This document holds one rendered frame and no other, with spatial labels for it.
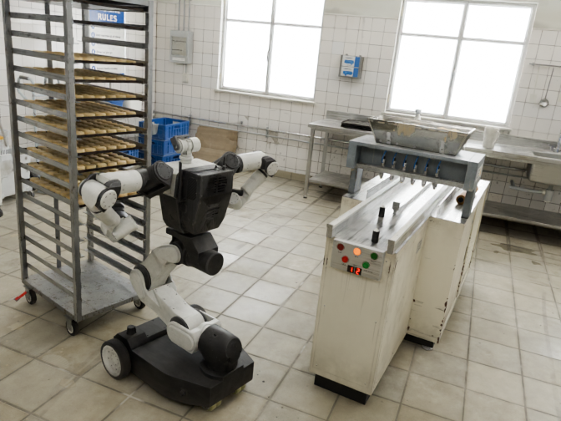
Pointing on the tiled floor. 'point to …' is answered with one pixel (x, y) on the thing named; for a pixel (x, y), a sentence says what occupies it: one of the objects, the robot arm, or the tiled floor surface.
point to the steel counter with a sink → (537, 152)
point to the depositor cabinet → (435, 256)
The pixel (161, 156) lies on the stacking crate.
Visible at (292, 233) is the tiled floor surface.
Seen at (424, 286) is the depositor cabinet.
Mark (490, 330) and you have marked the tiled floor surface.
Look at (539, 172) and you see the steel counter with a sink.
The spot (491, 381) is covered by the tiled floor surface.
